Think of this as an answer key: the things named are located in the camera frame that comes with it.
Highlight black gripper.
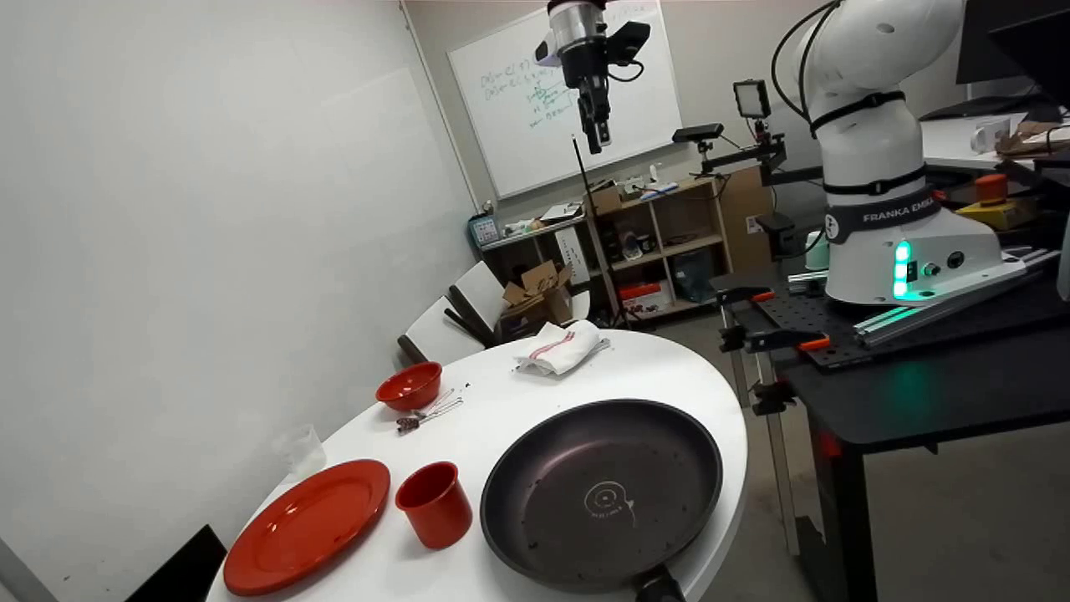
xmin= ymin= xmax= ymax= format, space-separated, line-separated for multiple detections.
xmin=559 ymin=32 xmax=620 ymax=156

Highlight red plastic cup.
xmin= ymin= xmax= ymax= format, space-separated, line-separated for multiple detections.
xmin=392 ymin=458 xmax=478 ymax=551

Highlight low dark desk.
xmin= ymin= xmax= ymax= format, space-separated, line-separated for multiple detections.
xmin=478 ymin=209 xmax=596 ymax=287

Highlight wooden shelf unit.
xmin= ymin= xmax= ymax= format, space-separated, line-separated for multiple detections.
xmin=581 ymin=176 xmax=732 ymax=329

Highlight tall brown cardboard box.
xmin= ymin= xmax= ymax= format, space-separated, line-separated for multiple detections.
xmin=716 ymin=162 xmax=779 ymax=276

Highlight red white box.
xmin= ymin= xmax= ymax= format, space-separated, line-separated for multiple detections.
xmin=615 ymin=282 xmax=672 ymax=322

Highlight small open cardboard box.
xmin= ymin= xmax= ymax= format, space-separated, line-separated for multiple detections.
xmin=498 ymin=260 xmax=577 ymax=342

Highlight white folded cloth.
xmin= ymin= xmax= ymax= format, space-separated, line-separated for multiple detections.
xmin=513 ymin=319 xmax=611 ymax=382

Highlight folded white chairs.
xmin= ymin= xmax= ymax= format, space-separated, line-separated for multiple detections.
xmin=393 ymin=260 xmax=513 ymax=367

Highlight black orange clamp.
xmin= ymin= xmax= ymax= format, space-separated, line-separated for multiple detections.
xmin=744 ymin=379 xmax=801 ymax=418
xmin=716 ymin=283 xmax=781 ymax=353

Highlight metal toy spoon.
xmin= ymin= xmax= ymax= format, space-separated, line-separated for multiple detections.
xmin=422 ymin=382 xmax=469 ymax=421

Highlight red plastic bowl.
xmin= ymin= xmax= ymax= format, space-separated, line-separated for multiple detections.
xmin=376 ymin=359 xmax=446 ymax=413

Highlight black frying pan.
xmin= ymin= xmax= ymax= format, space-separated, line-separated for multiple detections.
xmin=478 ymin=399 xmax=727 ymax=602

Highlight red emergency stop button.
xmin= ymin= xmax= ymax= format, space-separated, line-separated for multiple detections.
xmin=971 ymin=172 xmax=1014 ymax=208

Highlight black monitor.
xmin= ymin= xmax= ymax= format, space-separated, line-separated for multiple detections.
xmin=954 ymin=0 xmax=1070 ymax=87

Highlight black robot table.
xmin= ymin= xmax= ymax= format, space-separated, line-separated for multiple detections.
xmin=713 ymin=260 xmax=1070 ymax=602

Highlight red plastic plate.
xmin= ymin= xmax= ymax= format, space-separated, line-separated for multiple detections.
xmin=220 ymin=458 xmax=393 ymax=600

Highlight camera light on stand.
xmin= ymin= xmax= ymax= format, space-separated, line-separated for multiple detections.
xmin=669 ymin=76 xmax=789 ymax=180

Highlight aluminium rail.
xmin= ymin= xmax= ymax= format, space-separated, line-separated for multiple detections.
xmin=849 ymin=243 xmax=1064 ymax=344

